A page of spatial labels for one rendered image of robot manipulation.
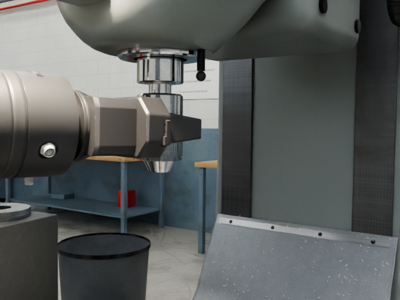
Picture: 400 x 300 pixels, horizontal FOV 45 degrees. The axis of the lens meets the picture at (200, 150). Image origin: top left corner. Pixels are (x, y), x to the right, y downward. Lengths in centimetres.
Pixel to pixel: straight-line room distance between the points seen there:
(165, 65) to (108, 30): 7
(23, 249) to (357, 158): 51
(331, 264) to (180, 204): 502
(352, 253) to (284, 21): 40
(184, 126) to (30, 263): 36
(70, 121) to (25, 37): 754
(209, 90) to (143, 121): 507
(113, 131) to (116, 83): 599
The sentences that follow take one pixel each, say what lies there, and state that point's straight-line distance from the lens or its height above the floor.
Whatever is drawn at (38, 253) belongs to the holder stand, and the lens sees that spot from 74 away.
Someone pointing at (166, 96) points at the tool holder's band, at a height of 127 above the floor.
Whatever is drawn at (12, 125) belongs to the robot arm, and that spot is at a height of 124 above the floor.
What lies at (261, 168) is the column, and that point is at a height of 116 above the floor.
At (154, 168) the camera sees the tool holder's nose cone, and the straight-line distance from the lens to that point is 48.
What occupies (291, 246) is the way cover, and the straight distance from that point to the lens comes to 82.
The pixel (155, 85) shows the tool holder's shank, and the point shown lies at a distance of 48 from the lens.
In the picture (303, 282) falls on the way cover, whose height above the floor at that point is 99.
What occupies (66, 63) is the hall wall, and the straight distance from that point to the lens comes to 714.
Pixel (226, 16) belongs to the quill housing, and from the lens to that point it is 46.
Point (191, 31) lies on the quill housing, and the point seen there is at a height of 132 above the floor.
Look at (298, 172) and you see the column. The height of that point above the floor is 116.
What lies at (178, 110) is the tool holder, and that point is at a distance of 48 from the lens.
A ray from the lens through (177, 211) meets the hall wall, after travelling 580.
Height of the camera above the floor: 124
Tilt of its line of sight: 3 degrees down
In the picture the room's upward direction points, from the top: 1 degrees clockwise
